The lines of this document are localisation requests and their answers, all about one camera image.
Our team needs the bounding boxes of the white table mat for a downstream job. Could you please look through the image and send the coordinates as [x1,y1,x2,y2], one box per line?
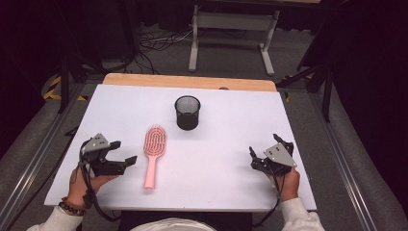
[43,84,318,212]

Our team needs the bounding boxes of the person's white shirt torso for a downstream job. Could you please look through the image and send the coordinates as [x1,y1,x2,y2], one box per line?
[129,218,217,231]

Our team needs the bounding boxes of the black metal stand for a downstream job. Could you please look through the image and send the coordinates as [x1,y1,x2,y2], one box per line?
[275,62,334,123]
[57,52,109,114]

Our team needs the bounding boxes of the bundle of floor cables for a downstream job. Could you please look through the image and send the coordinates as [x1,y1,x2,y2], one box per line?
[139,29,194,53]

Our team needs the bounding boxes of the wooden table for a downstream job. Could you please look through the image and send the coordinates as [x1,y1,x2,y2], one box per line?
[102,72,278,92]

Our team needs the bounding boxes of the white metal desk frame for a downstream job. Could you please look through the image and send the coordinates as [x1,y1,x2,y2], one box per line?
[188,4,281,77]

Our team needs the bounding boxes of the pink hairbrush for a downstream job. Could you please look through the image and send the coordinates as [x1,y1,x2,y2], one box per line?
[142,124,168,191]

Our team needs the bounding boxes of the right hand-held gripper black cable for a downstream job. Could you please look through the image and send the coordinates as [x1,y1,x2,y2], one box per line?
[252,167,285,227]

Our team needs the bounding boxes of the person's right hand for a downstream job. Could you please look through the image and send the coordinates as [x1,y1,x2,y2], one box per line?
[271,167,301,202]

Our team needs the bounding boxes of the black mesh cup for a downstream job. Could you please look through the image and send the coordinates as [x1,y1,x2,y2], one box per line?
[173,94,202,132]

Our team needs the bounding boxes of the person's left hand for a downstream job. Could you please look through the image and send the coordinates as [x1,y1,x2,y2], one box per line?
[66,167,119,210]

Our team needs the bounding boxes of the beaded bracelet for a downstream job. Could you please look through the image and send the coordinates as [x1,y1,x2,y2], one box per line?
[58,196,89,217]

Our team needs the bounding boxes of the aluminium floor rail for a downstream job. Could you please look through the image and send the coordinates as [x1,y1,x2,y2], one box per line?
[308,91,379,231]
[0,82,89,227]

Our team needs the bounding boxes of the yellow black hazard tape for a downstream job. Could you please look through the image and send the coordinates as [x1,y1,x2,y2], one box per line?
[42,74,89,102]
[281,74,315,104]

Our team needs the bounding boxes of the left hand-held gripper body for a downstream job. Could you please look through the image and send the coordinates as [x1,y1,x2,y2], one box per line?
[80,133,127,178]

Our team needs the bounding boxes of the hand-held gripper black cable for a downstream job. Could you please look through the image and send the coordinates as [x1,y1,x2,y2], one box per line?
[78,141,122,223]
[252,167,285,227]

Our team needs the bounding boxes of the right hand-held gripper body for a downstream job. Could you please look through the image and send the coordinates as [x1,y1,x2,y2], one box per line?
[250,141,298,177]

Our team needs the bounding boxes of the left hand-held gripper black cable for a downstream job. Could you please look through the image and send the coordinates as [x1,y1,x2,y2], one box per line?
[78,141,122,223]

